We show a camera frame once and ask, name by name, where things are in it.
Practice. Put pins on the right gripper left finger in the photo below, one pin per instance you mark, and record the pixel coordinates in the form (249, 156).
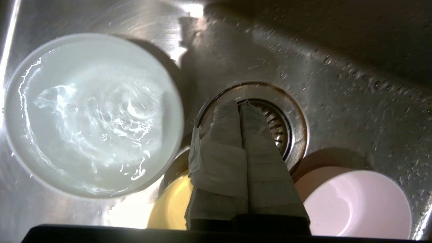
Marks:
(222, 168)

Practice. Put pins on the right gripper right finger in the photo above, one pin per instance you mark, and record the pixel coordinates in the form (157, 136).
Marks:
(266, 175)

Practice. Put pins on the yellow plastic bowl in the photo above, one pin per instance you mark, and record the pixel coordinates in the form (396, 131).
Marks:
(172, 209)

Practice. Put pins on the pink plastic bowl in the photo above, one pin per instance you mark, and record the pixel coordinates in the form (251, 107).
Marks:
(357, 206)

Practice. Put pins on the white plastic bowl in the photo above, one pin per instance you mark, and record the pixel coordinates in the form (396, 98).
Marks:
(91, 114)

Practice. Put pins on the stainless steel sink basin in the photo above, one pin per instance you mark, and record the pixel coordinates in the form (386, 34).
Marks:
(337, 67)

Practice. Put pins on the round metal drain strainer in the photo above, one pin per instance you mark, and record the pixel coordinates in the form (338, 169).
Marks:
(290, 114)

